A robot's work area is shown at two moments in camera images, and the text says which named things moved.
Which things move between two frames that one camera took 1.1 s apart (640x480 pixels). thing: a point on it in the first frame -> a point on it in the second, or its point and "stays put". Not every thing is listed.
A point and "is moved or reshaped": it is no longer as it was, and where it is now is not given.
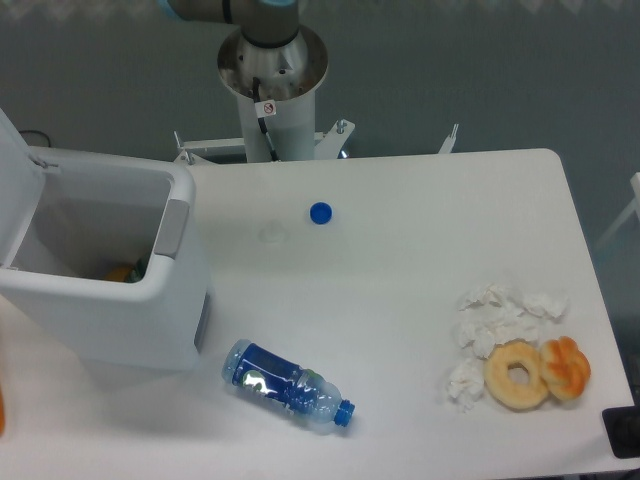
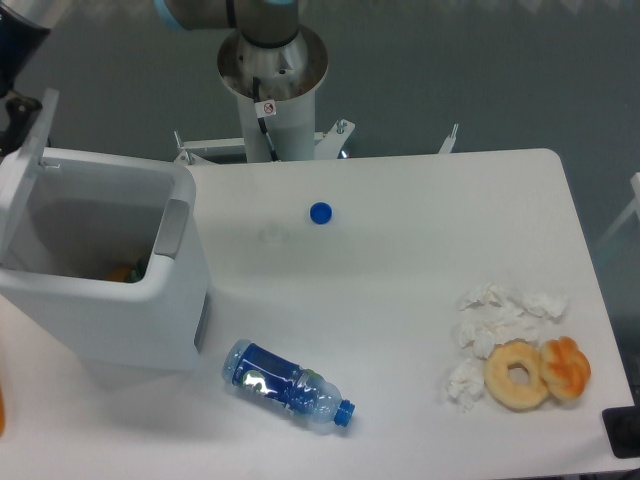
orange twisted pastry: (566, 369) stays put
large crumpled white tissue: (497, 314) stays put
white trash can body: (109, 263) stays put
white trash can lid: (22, 183) is moved or reshaped
